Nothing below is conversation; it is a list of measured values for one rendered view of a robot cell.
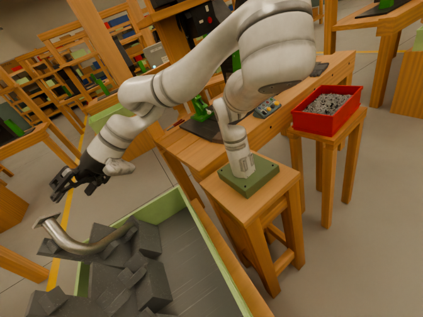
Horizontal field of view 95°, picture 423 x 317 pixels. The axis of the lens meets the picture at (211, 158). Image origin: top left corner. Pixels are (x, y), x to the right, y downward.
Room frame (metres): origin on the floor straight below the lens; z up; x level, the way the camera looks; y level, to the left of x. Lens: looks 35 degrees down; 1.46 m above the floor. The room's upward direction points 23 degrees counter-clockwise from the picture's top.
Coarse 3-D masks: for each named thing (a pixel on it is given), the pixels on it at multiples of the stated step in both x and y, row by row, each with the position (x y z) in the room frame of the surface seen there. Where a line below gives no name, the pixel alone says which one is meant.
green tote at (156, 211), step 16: (176, 192) 0.60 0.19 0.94; (144, 208) 0.57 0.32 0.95; (160, 208) 0.58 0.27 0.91; (176, 208) 0.60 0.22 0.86; (192, 208) 0.49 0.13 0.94; (112, 224) 0.55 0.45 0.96; (208, 240) 0.33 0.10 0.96; (80, 272) 0.40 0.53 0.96; (224, 272) 0.23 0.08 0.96; (80, 288) 0.36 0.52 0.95; (240, 304) 0.16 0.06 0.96
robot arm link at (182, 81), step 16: (256, 0) 0.26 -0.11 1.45; (272, 0) 0.24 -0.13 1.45; (288, 0) 0.24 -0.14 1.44; (304, 0) 0.24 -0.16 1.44; (240, 16) 0.28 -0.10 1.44; (256, 16) 0.25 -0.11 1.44; (224, 32) 0.30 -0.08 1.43; (240, 32) 0.27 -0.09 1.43; (208, 48) 0.32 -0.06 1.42; (224, 48) 0.32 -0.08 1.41; (176, 64) 0.36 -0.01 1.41; (192, 64) 0.34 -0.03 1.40; (208, 64) 0.33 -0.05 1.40; (160, 80) 0.38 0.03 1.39; (176, 80) 0.35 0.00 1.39; (192, 80) 0.34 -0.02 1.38; (208, 80) 0.35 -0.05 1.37; (160, 96) 0.38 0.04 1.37; (176, 96) 0.36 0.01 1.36; (192, 96) 0.36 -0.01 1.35
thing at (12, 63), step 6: (108, 24) 10.98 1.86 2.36; (114, 30) 11.00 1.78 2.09; (126, 30) 11.13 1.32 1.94; (114, 36) 10.97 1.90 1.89; (120, 36) 11.03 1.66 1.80; (6, 60) 9.91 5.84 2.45; (12, 60) 9.95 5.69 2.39; (6, 66) 9.87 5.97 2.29; (12, 66) 9.91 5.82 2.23; (24, 72) 9.96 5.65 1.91; (12, 78) 9.84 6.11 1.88; (18, 78) 9.88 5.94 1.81; (30, 78) 9.97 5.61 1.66; (0, 84) 9.71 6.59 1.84; (6, 84) 9.75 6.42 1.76; (30, 84) 9.93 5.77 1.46
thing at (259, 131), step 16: (336, 64) 1.24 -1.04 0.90; (352, 64) 1.33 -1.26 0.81; (304, 80) 1.21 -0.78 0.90; (320, 80) 1.15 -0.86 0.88; (336, 80) 1.24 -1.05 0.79; (288, 96) 1.08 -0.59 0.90; (304, 96) 1.08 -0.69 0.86; (288, 112) 1.01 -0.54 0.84; (256, 128) 0.89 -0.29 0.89; (272, 128) 0.94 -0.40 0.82; (256, 144) 0.88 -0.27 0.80; (192, 160) 0.83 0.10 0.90; (208, 160) 0.78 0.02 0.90; (224, 160) 0.79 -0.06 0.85
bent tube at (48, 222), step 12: (48, 216) 0.44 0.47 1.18; (48, 228) 0.42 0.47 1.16; (60, 228) 0.42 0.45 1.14; (120, 228) 0.48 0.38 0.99; (60, 240) 0.39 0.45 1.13; (72, 240) 0.39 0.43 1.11; (108, 240) 0.42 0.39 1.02; (72, 252) 0.37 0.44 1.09; (84, 252) 0.37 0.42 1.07; (96, 252) 0.38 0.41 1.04
